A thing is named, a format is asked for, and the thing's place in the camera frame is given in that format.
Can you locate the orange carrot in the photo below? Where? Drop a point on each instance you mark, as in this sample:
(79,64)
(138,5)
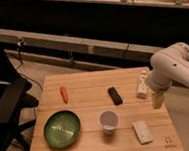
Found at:
(64,94)

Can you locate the green bowl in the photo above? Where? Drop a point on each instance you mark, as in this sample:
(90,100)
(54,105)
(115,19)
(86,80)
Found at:
(62,129)

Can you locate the black chair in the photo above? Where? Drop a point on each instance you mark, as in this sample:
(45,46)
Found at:
(13,98)

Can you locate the white paper cup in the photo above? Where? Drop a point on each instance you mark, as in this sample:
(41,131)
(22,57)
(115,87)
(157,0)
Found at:
(109,122)

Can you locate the white sponge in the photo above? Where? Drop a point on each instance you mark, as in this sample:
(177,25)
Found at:
(143,134)

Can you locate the white plastic bottle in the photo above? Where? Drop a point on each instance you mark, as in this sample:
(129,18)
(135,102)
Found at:
(142,89)

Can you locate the black eraser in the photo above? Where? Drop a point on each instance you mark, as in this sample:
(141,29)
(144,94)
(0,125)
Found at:
(113,93)

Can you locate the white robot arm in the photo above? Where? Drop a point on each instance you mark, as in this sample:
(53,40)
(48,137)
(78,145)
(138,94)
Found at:
(168,64)

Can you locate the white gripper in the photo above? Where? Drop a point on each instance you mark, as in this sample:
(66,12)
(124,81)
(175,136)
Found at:
(158,83)

